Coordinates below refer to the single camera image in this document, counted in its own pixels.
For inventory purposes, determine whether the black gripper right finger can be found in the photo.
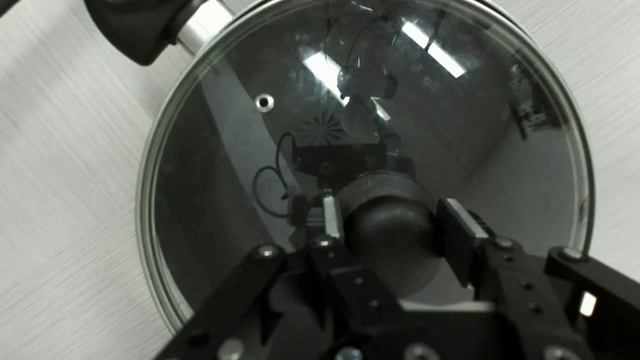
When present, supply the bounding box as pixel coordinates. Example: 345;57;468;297
436;198;504;287

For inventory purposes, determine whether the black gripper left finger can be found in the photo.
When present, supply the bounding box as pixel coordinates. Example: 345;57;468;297
289;189;343;252

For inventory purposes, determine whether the glass pot lid black knob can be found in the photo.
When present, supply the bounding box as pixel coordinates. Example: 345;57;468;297
138;0;593;327

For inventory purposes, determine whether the black cooking pot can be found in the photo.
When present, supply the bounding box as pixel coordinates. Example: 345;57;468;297
84;0;234;65

